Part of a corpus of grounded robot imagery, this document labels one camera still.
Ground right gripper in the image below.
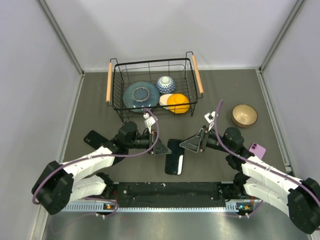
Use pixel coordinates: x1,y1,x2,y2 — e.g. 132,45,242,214
180,125,233,153

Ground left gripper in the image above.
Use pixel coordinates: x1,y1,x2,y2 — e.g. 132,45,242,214
126,129,171,154

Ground black phone case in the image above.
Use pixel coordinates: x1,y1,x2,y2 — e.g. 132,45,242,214
83,130,108,150
163,138,186,176

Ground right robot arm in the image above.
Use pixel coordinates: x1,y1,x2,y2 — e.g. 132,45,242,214
180,126,320,235

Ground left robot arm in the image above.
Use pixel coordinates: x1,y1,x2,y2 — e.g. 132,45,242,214
31,121,172,215

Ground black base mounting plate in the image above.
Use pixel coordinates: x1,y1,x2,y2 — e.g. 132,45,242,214
84,181,253,203

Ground white speckled bowl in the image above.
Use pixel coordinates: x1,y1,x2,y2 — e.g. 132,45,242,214
159,93,173,110

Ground orange bowl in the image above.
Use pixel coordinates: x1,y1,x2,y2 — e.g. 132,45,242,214
167,93,190,114

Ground blue glazed plate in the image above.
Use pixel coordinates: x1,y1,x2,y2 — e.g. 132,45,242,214
123,81,160,113

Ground brown ceramic bowl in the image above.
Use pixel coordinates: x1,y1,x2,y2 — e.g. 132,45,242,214
231,104,258,128

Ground blue white patterned bowl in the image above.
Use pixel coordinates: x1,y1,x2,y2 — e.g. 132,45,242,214
156,76,176,94

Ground purple smartphone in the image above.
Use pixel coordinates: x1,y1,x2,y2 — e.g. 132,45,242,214
249,142,266,160

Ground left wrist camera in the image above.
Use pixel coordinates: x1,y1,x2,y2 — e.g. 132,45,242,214
143,112,158,133

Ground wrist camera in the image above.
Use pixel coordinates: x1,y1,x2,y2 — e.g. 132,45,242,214
143,112,158,133
204,111,216,131

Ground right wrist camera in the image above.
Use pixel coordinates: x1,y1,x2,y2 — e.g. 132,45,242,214
204,111,216,131

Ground black wire dish basket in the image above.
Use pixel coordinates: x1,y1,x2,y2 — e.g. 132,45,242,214
105,51,204,121

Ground right wooden basket handle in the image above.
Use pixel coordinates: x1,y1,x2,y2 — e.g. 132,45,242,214
192,54,204,94

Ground wooden basket handle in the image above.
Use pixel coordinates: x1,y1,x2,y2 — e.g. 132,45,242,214
192,54,204,94
106,62,113,103

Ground left wooden basket handle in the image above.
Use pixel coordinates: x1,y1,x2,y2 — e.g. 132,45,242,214
106,62,113,103

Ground grey slotted cable duct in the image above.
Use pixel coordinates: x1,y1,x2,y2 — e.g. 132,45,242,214
62,201,253,214

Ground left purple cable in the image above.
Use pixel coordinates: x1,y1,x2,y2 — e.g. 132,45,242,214
32,107,161,218

